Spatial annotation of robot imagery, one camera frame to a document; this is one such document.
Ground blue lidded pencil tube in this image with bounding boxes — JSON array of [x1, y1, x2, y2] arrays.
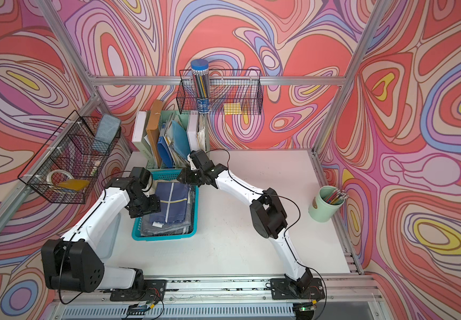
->
[[191, 59, 210, 114]]

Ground blue folder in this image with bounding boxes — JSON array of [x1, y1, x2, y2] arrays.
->
[[168, 121, 191, 160]]

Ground left black wire basket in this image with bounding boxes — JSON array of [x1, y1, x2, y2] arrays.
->
[[18, 111, 121, 204]]

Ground yellow card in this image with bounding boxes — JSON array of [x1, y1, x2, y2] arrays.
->
[[56, 179, 90, 192]]

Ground beige and grey pillowcase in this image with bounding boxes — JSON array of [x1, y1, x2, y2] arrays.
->
[[139, 219, 193, 237]]

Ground green pencil cup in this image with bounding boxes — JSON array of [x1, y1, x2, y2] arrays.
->
[[309, 185, 348, 223]]

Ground teal plastic basket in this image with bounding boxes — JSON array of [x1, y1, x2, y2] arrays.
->
[[131, 169, 199, 241]]

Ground brown folder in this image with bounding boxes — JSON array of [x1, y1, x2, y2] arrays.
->
[[146, 100, 163, 168]]

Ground navy pillowcase with yellow stripe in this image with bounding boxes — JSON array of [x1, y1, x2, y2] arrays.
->
[[149, 181, 191, 227]]

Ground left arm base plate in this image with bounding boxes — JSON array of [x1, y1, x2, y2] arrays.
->
[[110, 279, 167, 302]]

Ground green file organizer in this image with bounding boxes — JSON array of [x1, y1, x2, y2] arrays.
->
[[141, 111, 209, 169]]

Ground white binder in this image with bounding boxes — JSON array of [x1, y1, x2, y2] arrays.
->
[[187, 114, 201, 151]]

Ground yellow sticky notes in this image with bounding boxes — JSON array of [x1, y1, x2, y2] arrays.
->
[[223, 102, 242, 115]]

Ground black wire basket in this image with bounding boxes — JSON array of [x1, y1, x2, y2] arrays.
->
[[176, 68, 263, 115], [18, 111, 121, 204]]

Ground white tape roll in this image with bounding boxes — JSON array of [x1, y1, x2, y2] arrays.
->
[[46, 169, 73, 185]]

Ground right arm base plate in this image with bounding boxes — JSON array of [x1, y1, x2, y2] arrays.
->
[[267, 278, 326, 301]]

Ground grey blue sponge block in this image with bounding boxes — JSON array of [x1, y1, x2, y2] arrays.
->
[[95, 114, 121, 144]]

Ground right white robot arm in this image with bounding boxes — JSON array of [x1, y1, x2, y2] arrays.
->
[[177, 150, 313, 297]]

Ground white book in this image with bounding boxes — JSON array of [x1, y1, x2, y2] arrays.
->
[[131, 111, 148, 151]]

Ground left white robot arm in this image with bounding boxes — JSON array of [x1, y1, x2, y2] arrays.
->
[[41, 167, 161, 293]]

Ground back black wire basket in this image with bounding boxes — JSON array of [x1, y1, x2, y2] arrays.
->
[[176, 68, 263, 115]]

